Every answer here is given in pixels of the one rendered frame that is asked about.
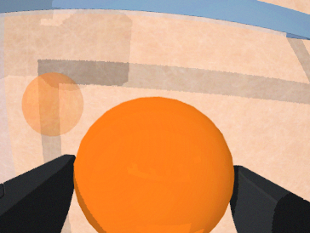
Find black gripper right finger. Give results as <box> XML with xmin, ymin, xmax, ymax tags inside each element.
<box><xmin>230</xmin><ymin>165</ymin><xmax>310</xmax><ymax>233</ymax></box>

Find clear low corner walls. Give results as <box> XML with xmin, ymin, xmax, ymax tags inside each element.
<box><xmin>0</xmin><ymin>9</ymin><xmax>305</xmax><ymax>184</ymax></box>

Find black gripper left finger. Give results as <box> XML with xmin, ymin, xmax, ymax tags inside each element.
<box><xmin>0</xmin><ymin>154</ymin><xmax>76</xmax><ymax>233</ymax></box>

